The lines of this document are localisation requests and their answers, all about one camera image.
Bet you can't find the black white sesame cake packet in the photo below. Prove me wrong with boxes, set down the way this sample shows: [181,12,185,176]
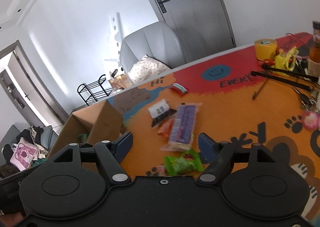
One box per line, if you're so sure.
[148,99,177,128]

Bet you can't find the green candy packet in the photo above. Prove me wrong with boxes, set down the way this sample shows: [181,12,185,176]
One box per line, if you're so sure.
[164,149,203,176]

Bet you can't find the brown cardboard box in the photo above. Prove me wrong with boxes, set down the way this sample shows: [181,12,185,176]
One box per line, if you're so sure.
[48,100,125,159]

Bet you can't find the purple wafer packet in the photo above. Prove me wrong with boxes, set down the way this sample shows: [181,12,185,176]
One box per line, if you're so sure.
[160,103,202,152]

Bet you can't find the green snack packet left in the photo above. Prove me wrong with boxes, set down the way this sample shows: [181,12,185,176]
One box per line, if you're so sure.
[78,134,88,144]

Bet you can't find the orange small snack packet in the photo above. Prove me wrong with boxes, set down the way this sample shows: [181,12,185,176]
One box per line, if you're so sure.
[157,118,174,139]

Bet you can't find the black shoe rack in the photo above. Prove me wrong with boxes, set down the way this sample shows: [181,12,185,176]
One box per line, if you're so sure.
[77,74,113,105]

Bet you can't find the brown paper bag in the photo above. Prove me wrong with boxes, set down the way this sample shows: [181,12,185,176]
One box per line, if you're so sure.
[108,74,132,90]

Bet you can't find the red white small snack packet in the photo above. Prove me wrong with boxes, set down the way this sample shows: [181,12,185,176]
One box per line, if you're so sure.
[169,83,188,96]

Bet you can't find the colourful cartoon table mat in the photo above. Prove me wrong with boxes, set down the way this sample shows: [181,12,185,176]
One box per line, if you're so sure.
[109,46,319,226]

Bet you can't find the white dotted pillow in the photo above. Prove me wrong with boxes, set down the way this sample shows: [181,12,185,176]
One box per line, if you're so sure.
[127,55,171,84]

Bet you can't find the pile of clothes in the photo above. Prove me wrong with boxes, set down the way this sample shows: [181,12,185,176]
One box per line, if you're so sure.
[1,125,57,172]

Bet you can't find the white perforated board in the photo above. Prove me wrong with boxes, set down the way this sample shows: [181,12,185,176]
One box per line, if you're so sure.
[109,12,123,69]

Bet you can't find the grey armchair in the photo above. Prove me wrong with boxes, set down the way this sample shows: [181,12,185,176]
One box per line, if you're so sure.
[119,22,187,72]

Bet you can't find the yellow tape roll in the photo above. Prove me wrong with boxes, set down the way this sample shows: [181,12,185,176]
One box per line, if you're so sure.
[254,38,278,61]

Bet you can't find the white paper towel roll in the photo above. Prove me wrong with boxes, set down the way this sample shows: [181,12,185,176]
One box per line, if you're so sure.
[316,92,320,112]

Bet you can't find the brown glass sauce bottle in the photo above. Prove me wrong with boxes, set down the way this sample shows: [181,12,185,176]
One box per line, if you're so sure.
[308,21,320,77]

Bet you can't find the grey door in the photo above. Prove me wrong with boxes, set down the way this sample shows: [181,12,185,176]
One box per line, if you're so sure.
[149,0,236,62]

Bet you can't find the pink fluffy keychain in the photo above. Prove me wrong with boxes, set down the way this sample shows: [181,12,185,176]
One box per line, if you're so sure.
[302,111,319,131]

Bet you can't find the black door handle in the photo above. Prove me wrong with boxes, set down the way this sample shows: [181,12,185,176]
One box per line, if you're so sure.
[156,0,170,13]

